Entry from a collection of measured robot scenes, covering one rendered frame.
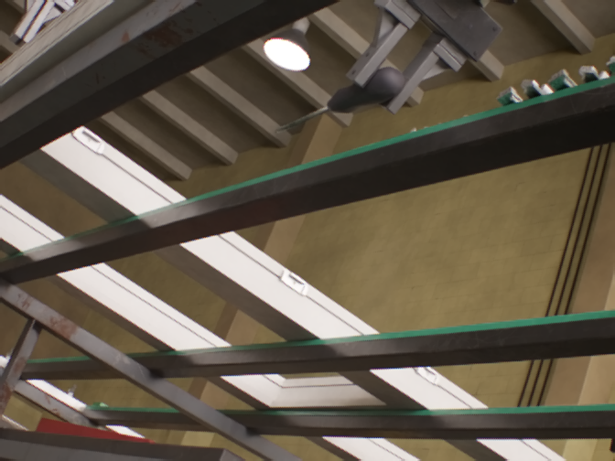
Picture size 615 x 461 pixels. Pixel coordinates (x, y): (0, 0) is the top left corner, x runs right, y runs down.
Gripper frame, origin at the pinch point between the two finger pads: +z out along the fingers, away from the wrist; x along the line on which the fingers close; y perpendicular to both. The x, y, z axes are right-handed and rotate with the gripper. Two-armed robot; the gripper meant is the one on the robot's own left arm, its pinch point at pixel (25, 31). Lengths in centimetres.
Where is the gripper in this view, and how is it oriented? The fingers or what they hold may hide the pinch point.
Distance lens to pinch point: 153.6
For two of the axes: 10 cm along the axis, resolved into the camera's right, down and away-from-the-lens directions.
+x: -7.2, -5.2, -4.6
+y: -6.0, 1.3, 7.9
